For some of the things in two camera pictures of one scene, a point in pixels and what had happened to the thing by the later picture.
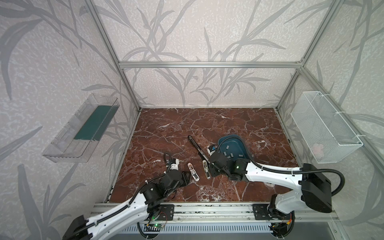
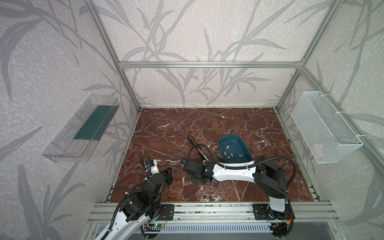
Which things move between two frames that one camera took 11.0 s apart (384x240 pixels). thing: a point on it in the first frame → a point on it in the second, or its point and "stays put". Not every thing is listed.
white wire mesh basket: x=327 y=136 stays put
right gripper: x=212 y=165 → x=186 y=163
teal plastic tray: x=233 y=147 stays put
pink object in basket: x=318 y=150 stays put
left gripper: x=184 y=176 → x=166 y=176
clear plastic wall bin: x=78 y=139 stays put
